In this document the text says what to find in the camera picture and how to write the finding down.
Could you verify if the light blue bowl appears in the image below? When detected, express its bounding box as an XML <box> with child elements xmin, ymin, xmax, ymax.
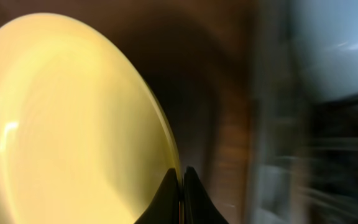
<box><xmin>290</xmin><ymin>0</ymin><xmax>358</xmax><ymax>103</ymax></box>

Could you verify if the yellow round plate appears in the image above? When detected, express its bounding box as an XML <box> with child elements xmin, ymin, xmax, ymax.
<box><xmin>0</xmin><ymin>13</ymin><xmax>181</xmax><ymax>223</ymax></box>

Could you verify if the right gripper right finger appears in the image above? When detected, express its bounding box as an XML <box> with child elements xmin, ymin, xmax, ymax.
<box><xmin>183</xmin><ymin>166</ymin><xmax>228</xmax><ymax>224</ymax></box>

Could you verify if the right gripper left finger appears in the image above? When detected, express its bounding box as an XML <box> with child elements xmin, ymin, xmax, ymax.
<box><xmin>135</xmin><ymin>168</ymin><xmax>180</xmax><ymax>224</ymax></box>

